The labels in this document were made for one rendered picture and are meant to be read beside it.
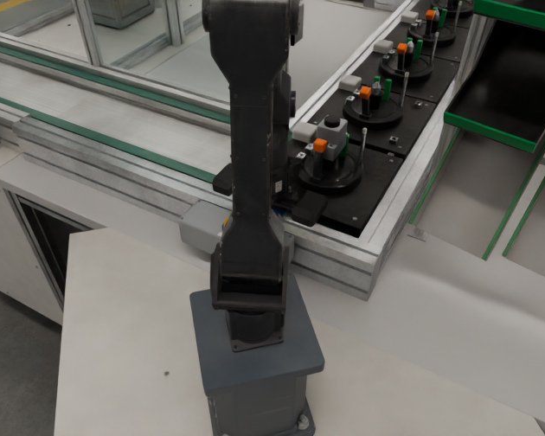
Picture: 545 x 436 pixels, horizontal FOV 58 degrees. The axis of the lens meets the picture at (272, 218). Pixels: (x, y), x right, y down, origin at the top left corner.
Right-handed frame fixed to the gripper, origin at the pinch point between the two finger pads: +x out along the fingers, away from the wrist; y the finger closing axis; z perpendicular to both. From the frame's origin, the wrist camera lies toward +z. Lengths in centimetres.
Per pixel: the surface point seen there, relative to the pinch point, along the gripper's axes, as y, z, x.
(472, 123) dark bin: -25.9, 12.7, -19.3
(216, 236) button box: 8.5, -3.9, 5.7
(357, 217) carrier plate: -12.1, 11.6, 4.6
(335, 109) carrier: 6.5, 44.2, 5.0
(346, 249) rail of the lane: -13.1, 4.1, 5.5
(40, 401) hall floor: 76, -23, 102
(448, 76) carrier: -13, 74, 5
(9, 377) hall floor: 92, -22, 102
